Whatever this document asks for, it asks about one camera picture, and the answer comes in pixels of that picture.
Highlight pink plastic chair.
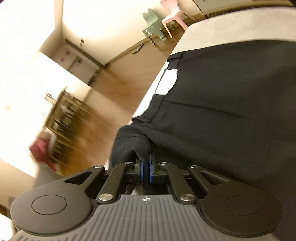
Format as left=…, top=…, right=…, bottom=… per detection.
left=160, top=0, right=188, bottom=39

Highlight wooden shelf rack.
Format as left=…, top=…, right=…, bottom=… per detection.
left=42, top=91, right=80, bottom=164

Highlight green plastic chair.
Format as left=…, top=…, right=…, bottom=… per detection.
left=142, top=9, right=167, bottom=44

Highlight white paper hang tag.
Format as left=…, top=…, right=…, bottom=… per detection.
left=156, top=69, right=178, bottom=95

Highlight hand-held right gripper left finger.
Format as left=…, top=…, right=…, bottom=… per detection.
left=62, top=158, right=145, bottom=204

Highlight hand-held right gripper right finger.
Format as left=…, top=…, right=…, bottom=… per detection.
left=149, top=155, right=229, bottom=204

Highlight red pink object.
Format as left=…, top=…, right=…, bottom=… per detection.
left=29, top=136, right=57, bottom=171

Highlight black pants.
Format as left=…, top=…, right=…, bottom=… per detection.
left=113, top=39, right=296, bottom=202

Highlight brown framed door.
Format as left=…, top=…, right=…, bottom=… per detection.
left=65, top=39, right=105, bottom=87

